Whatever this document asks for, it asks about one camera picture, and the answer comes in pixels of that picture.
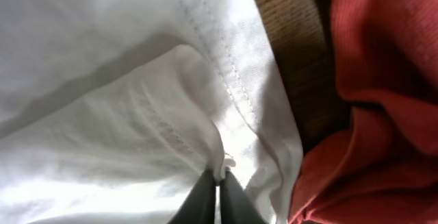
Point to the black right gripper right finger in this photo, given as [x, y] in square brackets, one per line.
[235, 206]

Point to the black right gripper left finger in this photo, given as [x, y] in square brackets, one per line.
[199, 206]

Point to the white t-shirt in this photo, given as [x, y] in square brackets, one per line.
[112, 109]

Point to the red printed t-shirt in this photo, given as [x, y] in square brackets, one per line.
[383, 168]

